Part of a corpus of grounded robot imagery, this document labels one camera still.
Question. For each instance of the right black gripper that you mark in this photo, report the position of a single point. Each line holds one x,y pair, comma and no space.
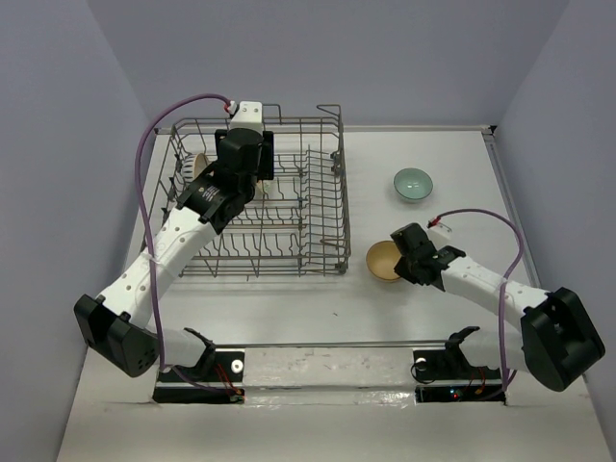
402,269

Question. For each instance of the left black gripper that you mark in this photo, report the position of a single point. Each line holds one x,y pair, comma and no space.
267,160

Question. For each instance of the tan orange bowl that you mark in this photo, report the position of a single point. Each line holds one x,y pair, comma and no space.
381,260

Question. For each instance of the leaf patterned white bowl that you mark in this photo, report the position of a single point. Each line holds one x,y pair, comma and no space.
263,188

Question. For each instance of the yellow blue sun bowl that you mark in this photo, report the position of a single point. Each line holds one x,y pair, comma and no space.
200,163

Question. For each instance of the white pink rimmed bowl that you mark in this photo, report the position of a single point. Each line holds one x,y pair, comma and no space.
186,168

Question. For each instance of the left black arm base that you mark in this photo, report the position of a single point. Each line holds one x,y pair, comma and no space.
216,378

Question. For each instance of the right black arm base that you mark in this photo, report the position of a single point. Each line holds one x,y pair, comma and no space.
445,376

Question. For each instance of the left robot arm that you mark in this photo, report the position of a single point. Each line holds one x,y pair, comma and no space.
123,323

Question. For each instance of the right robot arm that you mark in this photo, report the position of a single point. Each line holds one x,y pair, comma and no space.
546,334

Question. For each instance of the teal ceramic bowl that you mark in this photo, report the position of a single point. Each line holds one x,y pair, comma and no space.
413,184

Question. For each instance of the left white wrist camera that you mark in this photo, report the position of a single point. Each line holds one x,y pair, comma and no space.
246,115

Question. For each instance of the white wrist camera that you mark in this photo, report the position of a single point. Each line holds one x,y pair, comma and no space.
246,115
439,233

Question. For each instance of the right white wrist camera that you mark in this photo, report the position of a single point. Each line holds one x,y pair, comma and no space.
439,233

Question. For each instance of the grey wire dish rack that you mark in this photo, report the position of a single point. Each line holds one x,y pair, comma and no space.
303,227

